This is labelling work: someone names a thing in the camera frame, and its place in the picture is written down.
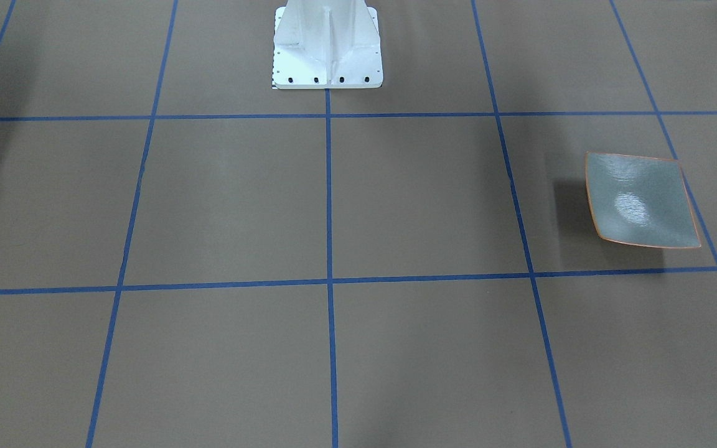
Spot grey square plate orange rim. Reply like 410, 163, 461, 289
585, 151, 701, 250

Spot white camera pedestal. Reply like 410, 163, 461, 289
271, 1, 384, 89

